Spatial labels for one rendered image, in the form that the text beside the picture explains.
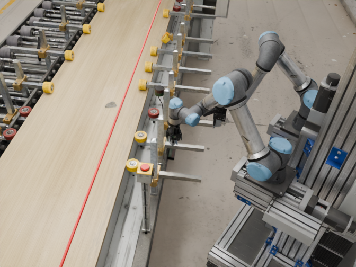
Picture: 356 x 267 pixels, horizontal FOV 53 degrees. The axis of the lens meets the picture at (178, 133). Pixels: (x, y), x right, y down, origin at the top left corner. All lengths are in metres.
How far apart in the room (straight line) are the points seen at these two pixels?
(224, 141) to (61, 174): 1.94
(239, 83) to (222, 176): 1.77
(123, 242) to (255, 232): 1.04
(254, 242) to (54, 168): 1.46
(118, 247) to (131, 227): 0.15
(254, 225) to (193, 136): 1.25
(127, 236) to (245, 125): 0.98
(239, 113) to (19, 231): 1.22
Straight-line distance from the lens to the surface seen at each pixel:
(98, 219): 1.93
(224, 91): 1.61
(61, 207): 2.01
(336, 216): 2.01
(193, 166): 3.35
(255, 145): 1.71
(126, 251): 2.14
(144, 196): 1.82
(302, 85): 2.30
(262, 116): 4.04
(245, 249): 2.67
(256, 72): 2.07
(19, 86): 2.79
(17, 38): 3.65
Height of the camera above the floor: 2.48
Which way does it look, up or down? 43 degrees down
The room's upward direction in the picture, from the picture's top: 3 degrees clockwise
